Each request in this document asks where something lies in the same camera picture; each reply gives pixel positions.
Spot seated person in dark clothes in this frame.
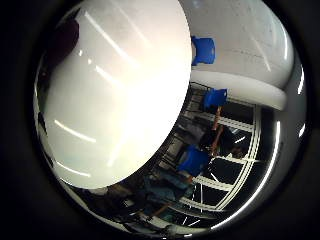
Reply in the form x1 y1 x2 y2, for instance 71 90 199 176
141 106 248 219

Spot blue plastic chair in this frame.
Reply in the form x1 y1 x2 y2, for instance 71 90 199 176
190 35 217 67
176 144 212 178
203 87 229 111

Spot purple eggplant plush toy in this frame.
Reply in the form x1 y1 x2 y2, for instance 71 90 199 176
45 18 82 69

